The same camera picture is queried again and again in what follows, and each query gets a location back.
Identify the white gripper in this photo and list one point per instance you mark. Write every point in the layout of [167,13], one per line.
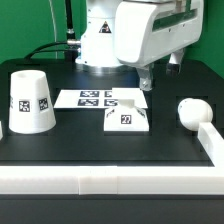
[145,32]

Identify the white lamp bulb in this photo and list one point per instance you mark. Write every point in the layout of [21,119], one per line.
[194,111]

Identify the white lamp base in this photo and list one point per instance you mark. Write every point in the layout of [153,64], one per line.
[129,115]

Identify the white conical lamp shade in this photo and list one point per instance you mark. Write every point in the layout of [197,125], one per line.
[31,109]

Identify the white marker sheet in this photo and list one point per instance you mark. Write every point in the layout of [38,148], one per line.
[70,99]

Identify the white part at left edge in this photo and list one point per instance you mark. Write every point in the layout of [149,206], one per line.
[1,132]

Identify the white frame wall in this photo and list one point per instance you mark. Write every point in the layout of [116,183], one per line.
[113,180]

